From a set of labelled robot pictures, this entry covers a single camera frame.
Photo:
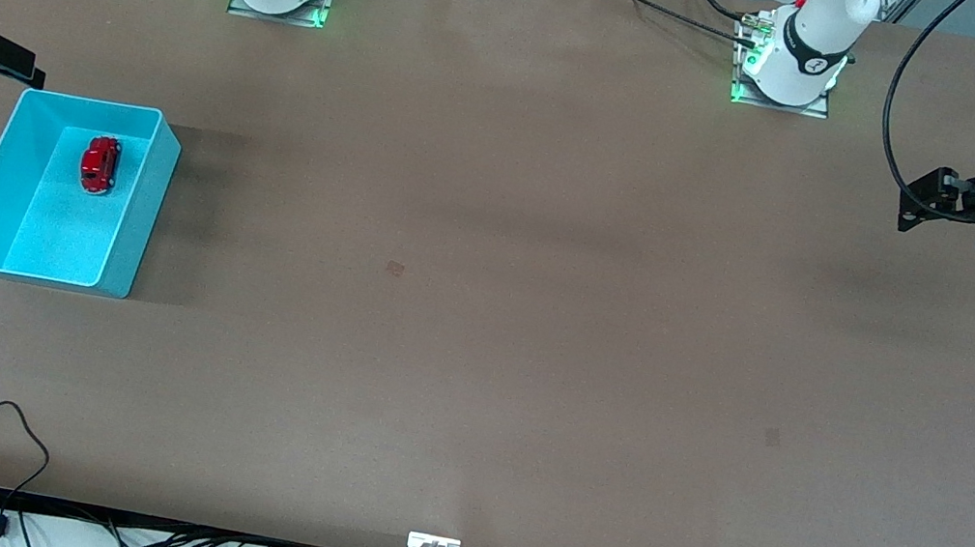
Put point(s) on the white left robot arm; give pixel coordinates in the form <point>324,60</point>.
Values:
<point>808,41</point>

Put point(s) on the blue plastic box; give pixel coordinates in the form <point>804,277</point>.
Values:
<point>52,244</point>

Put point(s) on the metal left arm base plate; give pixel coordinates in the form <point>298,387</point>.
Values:
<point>814,111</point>

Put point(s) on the red beetle toy car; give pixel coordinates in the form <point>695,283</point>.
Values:
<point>99,165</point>

